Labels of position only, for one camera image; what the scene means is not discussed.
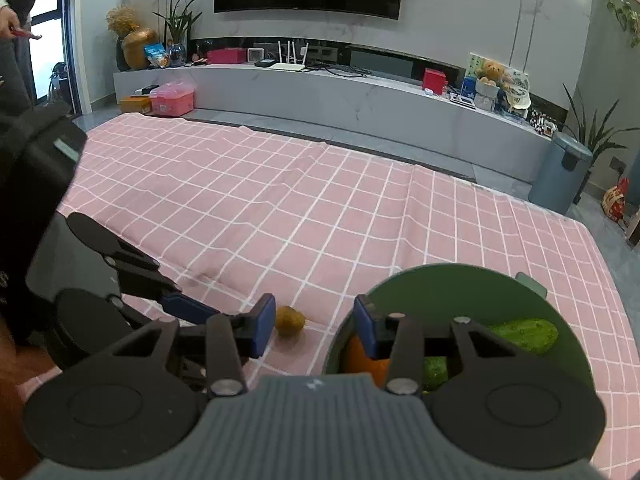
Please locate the orange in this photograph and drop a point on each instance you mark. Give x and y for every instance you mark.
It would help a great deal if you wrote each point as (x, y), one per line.
(362, 360)

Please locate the blue snack bag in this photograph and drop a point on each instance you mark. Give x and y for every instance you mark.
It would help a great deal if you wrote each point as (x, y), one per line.
(156, 55)

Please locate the white desk clock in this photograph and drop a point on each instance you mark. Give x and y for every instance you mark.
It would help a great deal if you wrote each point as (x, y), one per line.
(256, 54)

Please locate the tall leafy potted plant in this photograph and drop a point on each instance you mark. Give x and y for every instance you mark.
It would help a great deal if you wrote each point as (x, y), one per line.
(595, 135)

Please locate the gold vase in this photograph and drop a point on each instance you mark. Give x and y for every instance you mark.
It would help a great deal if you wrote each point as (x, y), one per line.
(139, 49)

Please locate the green printed picture board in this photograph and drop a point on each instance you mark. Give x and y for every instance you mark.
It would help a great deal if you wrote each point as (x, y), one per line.
(517, 85)

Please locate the flat pink box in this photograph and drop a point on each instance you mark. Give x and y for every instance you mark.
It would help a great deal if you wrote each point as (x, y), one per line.
(226, 56)

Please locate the grey marble tv console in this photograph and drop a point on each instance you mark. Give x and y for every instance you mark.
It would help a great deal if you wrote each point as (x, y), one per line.
(350, 105)

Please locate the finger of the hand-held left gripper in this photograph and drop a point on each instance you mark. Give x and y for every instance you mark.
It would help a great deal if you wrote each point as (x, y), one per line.
(192, 309)

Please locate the slim-leaf potted plant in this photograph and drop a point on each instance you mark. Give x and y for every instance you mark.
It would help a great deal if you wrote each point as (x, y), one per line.
(180, 22)

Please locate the pink plastic storage box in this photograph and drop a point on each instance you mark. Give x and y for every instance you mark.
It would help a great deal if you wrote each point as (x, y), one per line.
(172, 100)

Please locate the hanging green vine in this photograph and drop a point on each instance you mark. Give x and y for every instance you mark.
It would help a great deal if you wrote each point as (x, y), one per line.
(625, 15)

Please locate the brown teddy bear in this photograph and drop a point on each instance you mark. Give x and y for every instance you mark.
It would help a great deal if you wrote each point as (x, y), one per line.
(490, 72)

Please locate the red box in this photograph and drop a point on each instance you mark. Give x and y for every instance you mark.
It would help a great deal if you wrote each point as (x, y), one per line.
(434, 81)

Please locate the yellow cardboard box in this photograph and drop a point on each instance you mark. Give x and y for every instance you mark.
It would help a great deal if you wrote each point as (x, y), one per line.
(135, 105)

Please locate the white router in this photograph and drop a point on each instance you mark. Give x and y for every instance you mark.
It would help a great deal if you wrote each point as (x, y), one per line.
(289, 62)

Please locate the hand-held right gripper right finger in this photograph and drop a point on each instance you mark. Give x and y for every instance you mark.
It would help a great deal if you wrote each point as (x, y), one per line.
(365, 327)

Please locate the dried yellow flowers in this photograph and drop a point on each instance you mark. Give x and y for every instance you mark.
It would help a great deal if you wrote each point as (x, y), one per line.
(121, 21)

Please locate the green colander bowl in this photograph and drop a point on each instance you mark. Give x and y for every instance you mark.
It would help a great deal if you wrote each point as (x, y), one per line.
(450, 290)

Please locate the pink checkered tablecloth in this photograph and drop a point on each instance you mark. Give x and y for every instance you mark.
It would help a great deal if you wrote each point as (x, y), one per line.
(300, 210)

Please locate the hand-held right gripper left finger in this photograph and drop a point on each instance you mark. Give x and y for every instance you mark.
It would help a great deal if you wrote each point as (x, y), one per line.
(264, 325)

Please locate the blue-grey pedal trash can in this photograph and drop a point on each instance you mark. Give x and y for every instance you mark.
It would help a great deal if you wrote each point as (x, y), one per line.
(560, 175)

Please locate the green cucumber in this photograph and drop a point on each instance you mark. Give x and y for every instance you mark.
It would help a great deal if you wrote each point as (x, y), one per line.
(525, 335)

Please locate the brown kiwi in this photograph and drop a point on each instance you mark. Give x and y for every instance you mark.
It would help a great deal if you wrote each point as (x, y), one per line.
(290, 321)

